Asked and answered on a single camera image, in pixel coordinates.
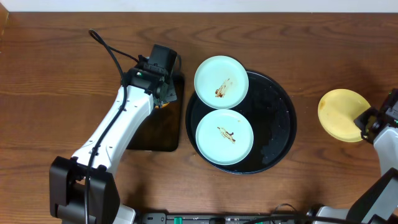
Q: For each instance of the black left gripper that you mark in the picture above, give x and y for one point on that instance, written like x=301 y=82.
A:
x=168 y=91

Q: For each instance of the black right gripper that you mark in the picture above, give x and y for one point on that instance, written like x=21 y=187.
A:
x=360 y=121

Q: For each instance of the yellow plate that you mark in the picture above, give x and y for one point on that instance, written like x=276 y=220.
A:
x=337 y=111

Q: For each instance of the mint green plate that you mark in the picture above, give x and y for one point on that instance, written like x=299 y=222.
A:
x=221 y=82
x=224 y=137

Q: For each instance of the green and yellow sponge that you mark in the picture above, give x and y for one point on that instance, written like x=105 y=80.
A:
x=161 y=106

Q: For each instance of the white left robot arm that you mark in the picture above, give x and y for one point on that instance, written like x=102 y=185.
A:
x=82 y=188

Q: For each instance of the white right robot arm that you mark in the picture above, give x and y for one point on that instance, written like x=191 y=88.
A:
x=378 y=203

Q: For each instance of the black rectangular water tray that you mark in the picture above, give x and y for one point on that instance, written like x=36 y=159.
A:
x=160 y=131

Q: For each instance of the black round serving tray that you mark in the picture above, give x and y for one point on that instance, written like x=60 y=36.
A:
x=272 y=116

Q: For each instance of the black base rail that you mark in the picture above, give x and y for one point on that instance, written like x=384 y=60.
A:
x=195 y=218

